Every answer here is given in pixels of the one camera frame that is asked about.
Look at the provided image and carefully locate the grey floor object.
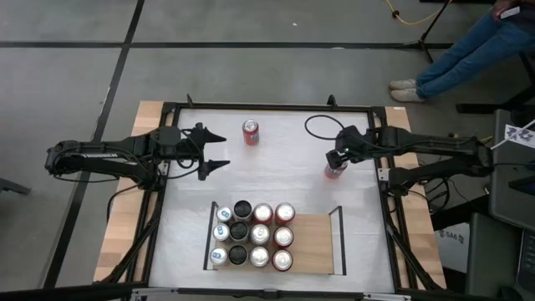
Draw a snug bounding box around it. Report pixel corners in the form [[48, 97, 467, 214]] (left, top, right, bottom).
[[0, 176, 33, 196]]

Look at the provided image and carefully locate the white cable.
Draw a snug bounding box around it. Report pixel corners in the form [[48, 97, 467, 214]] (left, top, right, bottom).
[[488, 119, 535, 151]]

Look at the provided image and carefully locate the thick black stand base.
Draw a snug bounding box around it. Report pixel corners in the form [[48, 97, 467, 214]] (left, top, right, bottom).
[[455, 54, 535, 115]]

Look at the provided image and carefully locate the Celsius can with black lid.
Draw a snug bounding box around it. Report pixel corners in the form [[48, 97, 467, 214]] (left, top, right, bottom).
[[229, 220, 251, 242], [228, 244, 250, 266], [232, 199, 254, 222]]

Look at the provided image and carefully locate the person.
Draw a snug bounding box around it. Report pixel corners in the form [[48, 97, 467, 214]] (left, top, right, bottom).
[[388, 0, 535, 105]]

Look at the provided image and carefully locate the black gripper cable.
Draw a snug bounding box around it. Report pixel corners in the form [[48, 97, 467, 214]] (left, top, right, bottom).
[[165, 129, 206, 181], [303, 114, 348, 142]]

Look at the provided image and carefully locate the white printed paper tag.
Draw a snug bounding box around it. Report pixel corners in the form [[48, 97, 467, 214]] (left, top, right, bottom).
[[504, 123, 535, 148]]

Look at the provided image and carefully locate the yellow floor cable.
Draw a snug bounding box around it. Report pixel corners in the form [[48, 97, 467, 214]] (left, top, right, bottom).
[[384, 0, 455, 26]]

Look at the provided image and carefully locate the wooden shelf with black legs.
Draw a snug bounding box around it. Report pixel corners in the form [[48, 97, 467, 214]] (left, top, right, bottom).
[[202, 201, 348, 277]]

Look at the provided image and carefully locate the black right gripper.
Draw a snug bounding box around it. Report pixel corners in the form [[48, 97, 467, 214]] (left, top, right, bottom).
[[325, 124, 381, 169]]

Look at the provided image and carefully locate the thin black tripod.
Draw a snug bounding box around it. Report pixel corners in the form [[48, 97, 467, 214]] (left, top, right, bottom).
[[400, 0, 455, 64]]

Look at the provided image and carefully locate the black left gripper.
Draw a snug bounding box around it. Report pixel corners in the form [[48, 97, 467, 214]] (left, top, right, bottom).
[[155, 122, 232, 181]]

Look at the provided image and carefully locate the grey equipment case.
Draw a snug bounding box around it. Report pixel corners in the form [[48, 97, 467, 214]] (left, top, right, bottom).
[[466, 212, 535, 301], [488, 108, 535, 232]]

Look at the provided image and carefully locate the blue silver Red Bull can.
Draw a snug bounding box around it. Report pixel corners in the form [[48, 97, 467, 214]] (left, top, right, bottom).
[[211, 222, 231, 242], [208, 246, 228, 267], [215, 206, 234, 224]]

